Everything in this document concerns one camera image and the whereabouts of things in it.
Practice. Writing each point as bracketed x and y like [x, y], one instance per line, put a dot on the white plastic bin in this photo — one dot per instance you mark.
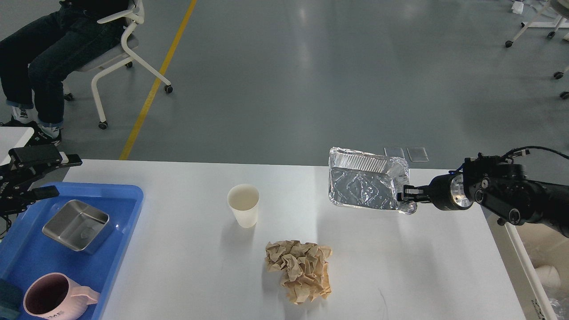
[524, 248]

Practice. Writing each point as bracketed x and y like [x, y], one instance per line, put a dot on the white rolling frame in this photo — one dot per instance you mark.
[561, 9]

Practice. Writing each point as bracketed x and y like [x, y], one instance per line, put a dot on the seated person in black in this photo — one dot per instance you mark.
[36, 59]

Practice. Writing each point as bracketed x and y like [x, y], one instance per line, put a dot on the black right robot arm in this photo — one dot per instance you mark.
[500, 185]

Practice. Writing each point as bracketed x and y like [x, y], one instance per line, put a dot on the white cup in bin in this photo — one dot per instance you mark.
[548, 276]

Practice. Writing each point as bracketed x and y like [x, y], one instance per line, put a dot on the pink mug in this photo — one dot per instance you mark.
[57, 297]

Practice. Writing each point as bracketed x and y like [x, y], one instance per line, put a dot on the white office chair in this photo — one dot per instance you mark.
[121, 55]

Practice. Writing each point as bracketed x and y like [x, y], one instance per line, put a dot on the brown paper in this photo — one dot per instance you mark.
[304, 267]

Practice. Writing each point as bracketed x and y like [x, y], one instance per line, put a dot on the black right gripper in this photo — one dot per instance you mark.
[445, 192]

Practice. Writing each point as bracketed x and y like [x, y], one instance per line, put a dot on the clear floor plate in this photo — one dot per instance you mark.
[417, 154]
[394, 152]

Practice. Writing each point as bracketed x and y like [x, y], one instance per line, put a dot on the aluminium foil tray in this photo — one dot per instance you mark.
[365, 180]

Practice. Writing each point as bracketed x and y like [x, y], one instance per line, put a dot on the square steel container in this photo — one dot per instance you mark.
[79, 227]

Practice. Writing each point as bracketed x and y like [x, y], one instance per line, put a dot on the white paper cup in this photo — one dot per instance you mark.
[243, 200]

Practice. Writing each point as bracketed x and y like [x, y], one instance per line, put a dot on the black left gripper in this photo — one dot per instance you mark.
[16, 180]

